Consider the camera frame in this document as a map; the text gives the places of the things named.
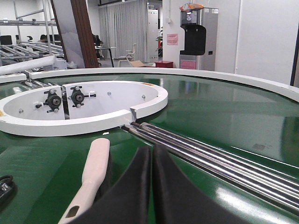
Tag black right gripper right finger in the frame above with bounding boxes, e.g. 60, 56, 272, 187
152, 145, 245, 224

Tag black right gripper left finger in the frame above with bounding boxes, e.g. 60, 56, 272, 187
71, 146, 151, 224

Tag pink hand broom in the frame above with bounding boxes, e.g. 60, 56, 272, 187
59, 138, 110, 224

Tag white outer conveyor rim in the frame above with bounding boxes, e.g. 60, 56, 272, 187
0, 67, 299, 103

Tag chrome roller bars right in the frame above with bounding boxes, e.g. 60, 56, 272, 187
122, 122, 299, 214

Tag chrome roller bars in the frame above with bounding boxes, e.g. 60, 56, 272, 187
21, 78, 57, 89
122, 122, 299, 214

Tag red box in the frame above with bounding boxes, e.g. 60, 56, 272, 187
155, 60, 173, 68

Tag white office chair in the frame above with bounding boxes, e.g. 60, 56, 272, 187
116, 43, 137, 67

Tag chrome roller bars left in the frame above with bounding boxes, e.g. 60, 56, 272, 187
21, 78, 57, 89

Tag black desk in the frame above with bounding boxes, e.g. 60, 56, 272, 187
94, 46, 115, 68

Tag white foam tube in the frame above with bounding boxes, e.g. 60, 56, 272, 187
0, 56, 56, 75

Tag silver water dispenser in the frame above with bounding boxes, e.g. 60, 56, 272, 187
179, 7, 219, 71

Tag white curtain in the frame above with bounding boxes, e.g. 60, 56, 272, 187
99, 0, 148, 61

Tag metal roller rack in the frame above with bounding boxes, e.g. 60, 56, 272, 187
0, 0, 64, 65

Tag white cabinet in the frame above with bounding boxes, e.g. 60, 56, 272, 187
147, 9, 159, 63

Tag brown wooden pillar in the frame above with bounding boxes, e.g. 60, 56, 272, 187
71, 0, 99, 68

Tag white inner conveyor ring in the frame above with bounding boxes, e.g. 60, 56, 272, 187
0, 80, 169, 137

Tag black right bearing mount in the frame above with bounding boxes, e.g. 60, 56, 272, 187
70, 85, 97, 108

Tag black bearing mount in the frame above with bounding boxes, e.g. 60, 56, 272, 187
70, 85, 97, 108
35, 89, 62, 113

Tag black left bearing mount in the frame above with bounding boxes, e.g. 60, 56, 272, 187
35, 89, 62, 113

